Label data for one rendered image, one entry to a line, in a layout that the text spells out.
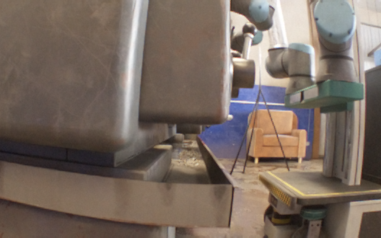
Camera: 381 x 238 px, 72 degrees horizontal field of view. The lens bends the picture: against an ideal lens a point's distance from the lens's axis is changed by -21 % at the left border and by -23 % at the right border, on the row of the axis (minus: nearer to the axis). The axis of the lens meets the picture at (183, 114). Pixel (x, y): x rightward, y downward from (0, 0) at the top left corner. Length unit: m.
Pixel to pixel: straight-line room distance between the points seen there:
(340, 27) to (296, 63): 0.66
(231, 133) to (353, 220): 4.85
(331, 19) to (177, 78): 0.63
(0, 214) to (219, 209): 0.39
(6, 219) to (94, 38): 0.36
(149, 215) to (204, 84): 0.21
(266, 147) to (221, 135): 1.03
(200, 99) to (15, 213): 0.38
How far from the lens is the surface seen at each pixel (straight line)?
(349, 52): 1.20
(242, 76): 0.62
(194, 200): 0.44
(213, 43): 0.51
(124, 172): 0.51
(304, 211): 1.18
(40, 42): 0.46
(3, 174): 0.53
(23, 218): 0.57
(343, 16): 1.02
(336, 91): 1.11
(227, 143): 5.85
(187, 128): 1.71
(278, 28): 1.79
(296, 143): 5.32
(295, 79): 1.60
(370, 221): 1.23
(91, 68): 0.42
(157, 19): 0.53
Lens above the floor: 0.54
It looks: 2 degrees up
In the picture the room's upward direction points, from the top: 3 degrees clockwise
